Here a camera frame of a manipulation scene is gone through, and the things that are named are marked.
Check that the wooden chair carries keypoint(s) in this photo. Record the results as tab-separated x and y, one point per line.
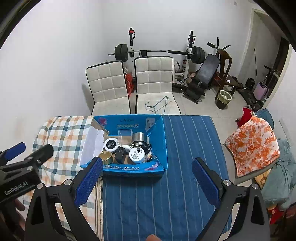
222	77

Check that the orange floral cushion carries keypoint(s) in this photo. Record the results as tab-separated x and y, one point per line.
254	146

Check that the key bunch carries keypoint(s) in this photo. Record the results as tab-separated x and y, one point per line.
148	152

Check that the round gold tin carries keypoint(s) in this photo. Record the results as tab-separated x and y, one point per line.
106	157

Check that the right white chair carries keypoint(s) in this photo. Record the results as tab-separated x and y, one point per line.
154	77

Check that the white lid cream jar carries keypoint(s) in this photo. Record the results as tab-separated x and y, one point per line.
137	155

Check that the plaid quilt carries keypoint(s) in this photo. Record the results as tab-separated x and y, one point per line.
67	135

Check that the wire hanger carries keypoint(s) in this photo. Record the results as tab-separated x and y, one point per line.
159	107

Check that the black weight bench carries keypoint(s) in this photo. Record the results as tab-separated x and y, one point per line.
202	80

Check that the blue milk carton box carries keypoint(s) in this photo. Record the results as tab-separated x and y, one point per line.
131	144

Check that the pink suitcase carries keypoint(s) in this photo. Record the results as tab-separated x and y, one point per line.
260	91

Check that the left hand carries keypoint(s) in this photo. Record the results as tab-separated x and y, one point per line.
19	206

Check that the grey 65W charger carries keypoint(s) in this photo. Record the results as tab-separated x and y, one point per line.
120	155

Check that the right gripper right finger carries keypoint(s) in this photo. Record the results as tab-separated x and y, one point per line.
251	222

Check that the red bag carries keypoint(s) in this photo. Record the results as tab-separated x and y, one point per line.
129	83

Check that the white chair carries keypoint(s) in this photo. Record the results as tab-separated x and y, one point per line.
108	87
154	77

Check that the blue striped cloth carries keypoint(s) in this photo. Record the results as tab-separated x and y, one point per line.
173	205

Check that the black lid white jar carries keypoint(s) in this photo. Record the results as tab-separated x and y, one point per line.
111	144

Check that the waste basket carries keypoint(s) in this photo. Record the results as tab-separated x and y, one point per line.
223	99

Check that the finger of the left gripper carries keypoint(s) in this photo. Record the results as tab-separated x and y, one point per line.
11	153

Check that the left white chair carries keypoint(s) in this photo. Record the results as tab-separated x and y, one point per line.
108	87

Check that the red cloth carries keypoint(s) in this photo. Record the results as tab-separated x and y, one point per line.
247	114

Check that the clear plastic box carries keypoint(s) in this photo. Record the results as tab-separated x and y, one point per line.
124	137

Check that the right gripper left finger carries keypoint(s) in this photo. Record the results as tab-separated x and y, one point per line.
43	222

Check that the steel cup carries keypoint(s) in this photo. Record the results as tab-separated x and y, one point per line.
139	139

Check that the right hand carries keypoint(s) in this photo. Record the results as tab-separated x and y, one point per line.
153	237

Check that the teal blanket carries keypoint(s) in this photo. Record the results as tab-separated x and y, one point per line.
279	188

